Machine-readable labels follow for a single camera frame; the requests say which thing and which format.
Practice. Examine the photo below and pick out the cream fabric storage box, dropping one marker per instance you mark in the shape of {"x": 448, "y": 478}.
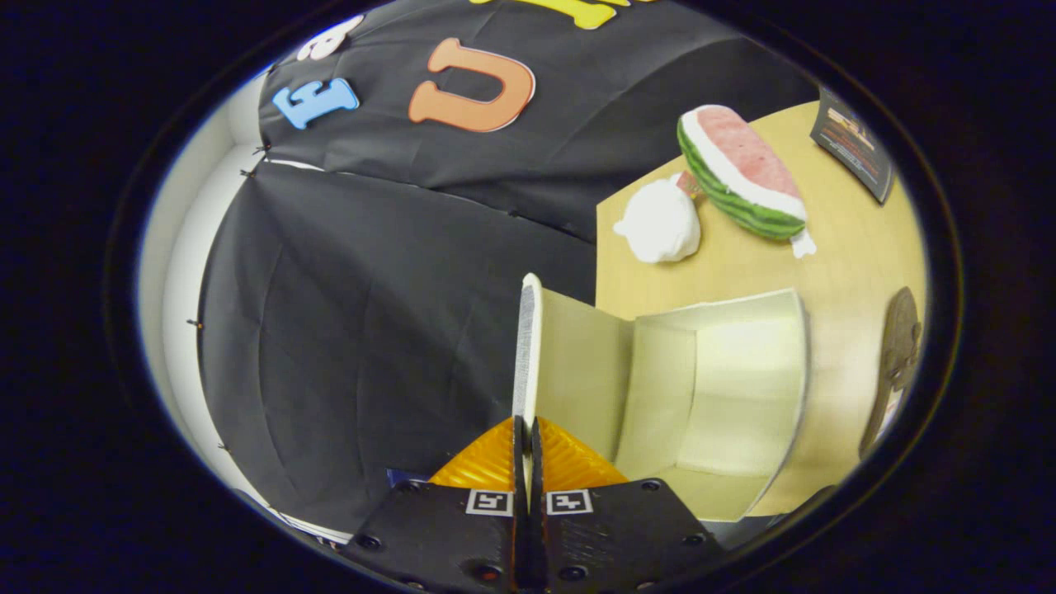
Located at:
{"x": 726, "y": 388}

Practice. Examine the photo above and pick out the black cover book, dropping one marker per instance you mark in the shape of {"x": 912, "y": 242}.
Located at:
{"x": 854, "y": 144}

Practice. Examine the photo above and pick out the white plush toy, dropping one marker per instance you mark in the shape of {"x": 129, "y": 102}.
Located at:
{"x": 660, "y": 223}

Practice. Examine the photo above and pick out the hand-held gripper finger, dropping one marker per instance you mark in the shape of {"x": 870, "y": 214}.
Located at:
{"x": 537, "y": 470}
{"x": 519, "y": 470}

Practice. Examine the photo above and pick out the brown fuzzy slipper shoe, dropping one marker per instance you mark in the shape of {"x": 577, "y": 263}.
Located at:
{"x": 898, "y": 346}

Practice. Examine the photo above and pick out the watermelon slice plush toy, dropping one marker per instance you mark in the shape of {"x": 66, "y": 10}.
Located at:
{"x": 742, "y": 165}

